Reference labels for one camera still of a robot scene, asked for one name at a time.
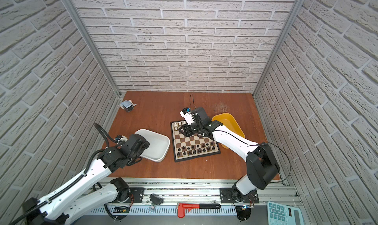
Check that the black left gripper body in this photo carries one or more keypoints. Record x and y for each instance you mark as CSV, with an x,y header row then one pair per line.
x,y
137,155

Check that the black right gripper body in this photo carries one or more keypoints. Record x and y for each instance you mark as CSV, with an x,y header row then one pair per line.
x,y
191,130

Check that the white plastic bin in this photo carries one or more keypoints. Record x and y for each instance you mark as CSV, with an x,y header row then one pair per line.
x,y
159,145

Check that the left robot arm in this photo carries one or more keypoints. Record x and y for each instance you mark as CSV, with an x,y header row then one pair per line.
x,y
67,204

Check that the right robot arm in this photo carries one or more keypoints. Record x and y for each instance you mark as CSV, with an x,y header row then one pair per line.
x,y
261,164

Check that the folding chess board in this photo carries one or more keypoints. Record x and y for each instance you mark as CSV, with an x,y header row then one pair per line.
x,y
188,148

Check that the grey pencil sharpener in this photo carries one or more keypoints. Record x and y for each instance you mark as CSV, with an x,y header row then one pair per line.
x,y
127,105

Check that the yellow plastic bin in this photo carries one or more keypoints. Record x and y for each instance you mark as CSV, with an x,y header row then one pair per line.
x,y
230,122

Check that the red black clamp tool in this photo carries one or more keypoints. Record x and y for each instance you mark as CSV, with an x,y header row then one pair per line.
x,y
187,207

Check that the teal calculator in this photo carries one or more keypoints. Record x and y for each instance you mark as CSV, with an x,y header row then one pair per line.
x,y
279,214

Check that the small black bracket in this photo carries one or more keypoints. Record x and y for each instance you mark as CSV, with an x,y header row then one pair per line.
x,y
155,201

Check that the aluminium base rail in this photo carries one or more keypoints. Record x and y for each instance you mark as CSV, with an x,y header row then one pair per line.
x,y
196,191

